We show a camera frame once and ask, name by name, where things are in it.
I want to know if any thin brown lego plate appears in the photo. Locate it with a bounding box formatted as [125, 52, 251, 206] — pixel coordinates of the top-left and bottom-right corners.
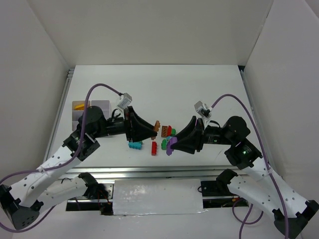
[153, 120, 160, 132]

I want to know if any purple curved lego brick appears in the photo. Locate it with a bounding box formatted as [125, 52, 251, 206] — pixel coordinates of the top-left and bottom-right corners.
[166, 136, 177, 156]

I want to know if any yellow rectangular lego brick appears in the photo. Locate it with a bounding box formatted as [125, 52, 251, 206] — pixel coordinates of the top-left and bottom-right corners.
[74, 103, 85, 111]

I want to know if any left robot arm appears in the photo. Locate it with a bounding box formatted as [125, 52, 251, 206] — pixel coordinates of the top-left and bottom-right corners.
[0, 106, 158, 231]

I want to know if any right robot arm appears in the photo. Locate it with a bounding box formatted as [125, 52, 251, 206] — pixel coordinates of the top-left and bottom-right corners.
[166, 116, 319, 239]

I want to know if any teal rectangular lego brick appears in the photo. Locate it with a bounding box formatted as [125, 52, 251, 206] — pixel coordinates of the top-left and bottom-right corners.
[128, 142, 142, 150]

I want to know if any red rectangular lego brick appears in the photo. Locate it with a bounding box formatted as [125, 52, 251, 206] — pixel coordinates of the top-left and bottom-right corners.
[151, 141, 158, 156]

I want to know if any small green lego brick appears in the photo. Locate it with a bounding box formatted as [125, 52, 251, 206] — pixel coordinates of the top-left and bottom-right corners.
[171, 128, 176, 136]

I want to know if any brown rectangular lego brick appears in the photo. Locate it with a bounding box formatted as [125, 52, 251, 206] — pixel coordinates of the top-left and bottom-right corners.
[161, 125, 168, 138]

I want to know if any red curved lego brick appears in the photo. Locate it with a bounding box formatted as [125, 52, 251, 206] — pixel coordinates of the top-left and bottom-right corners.
[167, 125, 172, 136]

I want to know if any green curved lego brick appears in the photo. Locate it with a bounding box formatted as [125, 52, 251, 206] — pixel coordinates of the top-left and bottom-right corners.
[161, 139, 167, 150]

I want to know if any white compartment organizer box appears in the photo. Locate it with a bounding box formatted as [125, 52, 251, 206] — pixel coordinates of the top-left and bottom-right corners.
[71, 100, 112, 132]

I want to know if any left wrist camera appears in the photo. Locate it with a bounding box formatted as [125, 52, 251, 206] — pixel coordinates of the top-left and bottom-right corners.
[117, 93, 132, 110]

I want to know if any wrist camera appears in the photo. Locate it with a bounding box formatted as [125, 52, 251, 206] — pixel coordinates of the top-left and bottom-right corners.
[117, 93, 132, 110]
[194, 101, 212, 122]

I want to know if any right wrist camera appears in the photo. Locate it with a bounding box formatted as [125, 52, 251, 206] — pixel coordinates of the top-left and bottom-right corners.
[194, 101, 212, 122]

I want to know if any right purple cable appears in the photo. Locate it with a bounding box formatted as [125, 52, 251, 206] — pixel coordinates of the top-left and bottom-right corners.
[210, 94, 291, 239]

